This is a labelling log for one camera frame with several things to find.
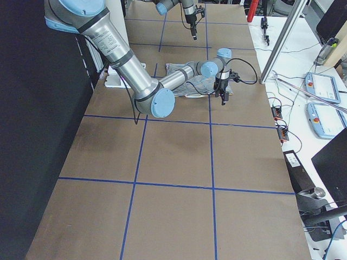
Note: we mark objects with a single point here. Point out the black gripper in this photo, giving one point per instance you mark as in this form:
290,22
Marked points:
220,84
191,19

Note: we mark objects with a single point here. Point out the navy white striped polo shirt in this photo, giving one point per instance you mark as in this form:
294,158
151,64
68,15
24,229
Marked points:
202,84

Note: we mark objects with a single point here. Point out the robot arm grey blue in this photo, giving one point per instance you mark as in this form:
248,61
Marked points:
164,6
151,96

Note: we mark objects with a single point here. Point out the white reacher grabber stick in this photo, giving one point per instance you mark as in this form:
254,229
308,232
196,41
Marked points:
341,109

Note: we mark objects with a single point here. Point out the orange black connector box far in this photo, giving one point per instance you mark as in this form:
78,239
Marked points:
276,112

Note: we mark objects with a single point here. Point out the orange black connector box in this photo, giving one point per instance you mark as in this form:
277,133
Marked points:
283,134
276,112

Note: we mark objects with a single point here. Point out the red cylinder object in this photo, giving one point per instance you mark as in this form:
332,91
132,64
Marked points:
252,10

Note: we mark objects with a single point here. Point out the orange black connector box near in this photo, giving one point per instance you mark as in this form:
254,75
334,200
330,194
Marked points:
283,134

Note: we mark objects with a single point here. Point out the blue teach pendant far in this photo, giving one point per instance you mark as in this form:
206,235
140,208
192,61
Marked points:
323,86

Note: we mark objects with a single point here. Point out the blue teach pendant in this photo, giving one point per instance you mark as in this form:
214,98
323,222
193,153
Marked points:
323,86
325,120

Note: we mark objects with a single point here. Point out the blue teach pendant near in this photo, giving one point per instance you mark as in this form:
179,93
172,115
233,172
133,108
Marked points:
325,120

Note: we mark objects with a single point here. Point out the black flat box white label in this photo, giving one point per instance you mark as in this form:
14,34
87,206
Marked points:
300,179

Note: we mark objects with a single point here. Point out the small grey device green top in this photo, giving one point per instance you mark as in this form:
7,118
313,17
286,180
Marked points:
326,49

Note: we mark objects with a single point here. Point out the black monitor far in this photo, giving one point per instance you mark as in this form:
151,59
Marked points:
333,20

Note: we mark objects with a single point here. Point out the black monitor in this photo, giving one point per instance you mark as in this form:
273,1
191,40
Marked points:
333,20
330,164

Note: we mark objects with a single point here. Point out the black monitor near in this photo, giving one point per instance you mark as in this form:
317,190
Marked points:
330,164

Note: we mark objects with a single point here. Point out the silver round knob stand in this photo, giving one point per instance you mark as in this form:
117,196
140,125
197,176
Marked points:
314,193

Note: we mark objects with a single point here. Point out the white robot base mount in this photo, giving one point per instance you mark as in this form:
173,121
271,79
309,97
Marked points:
115,80

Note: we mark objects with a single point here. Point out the aluminium frame post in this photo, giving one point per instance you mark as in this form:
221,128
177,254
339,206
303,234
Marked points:
283,36

